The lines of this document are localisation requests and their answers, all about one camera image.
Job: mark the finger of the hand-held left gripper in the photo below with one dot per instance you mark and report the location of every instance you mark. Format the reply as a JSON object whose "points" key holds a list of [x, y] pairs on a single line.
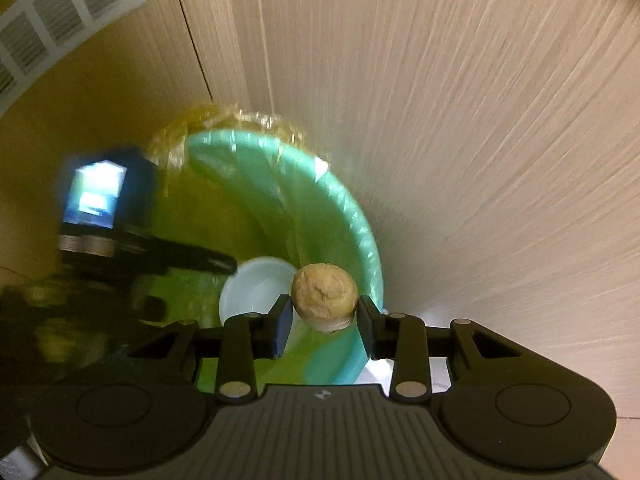
{"points": [[190, 257]]}

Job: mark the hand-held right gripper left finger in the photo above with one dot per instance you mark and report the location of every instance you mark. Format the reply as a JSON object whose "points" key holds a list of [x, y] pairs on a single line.
{"points": [[282, 326]]}

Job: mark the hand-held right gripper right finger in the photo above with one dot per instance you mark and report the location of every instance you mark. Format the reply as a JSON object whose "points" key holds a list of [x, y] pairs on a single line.
{"points": [[367, 331]]}

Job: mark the white paper cup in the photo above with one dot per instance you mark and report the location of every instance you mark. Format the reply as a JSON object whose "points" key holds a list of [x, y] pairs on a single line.
{"points": [[252, 287]]}

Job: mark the round brown potato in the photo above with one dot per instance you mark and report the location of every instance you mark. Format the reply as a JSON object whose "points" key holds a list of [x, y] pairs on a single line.
{"points": [[324, 296]]}

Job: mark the trash bin with green bag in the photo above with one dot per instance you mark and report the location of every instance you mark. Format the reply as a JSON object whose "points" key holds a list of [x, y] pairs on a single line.
{"points": [[345, 220]]}

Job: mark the white vent grille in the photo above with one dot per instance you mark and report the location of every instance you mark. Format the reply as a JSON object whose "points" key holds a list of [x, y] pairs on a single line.
{"points": [[55, 15]]}

